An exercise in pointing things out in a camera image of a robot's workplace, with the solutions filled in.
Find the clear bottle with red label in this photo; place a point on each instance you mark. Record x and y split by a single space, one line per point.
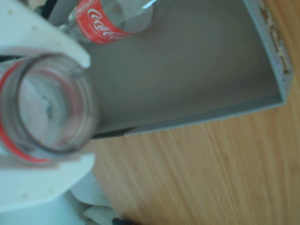
92 110
100 25

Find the grey cardboard box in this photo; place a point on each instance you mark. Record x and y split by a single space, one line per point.
187 58

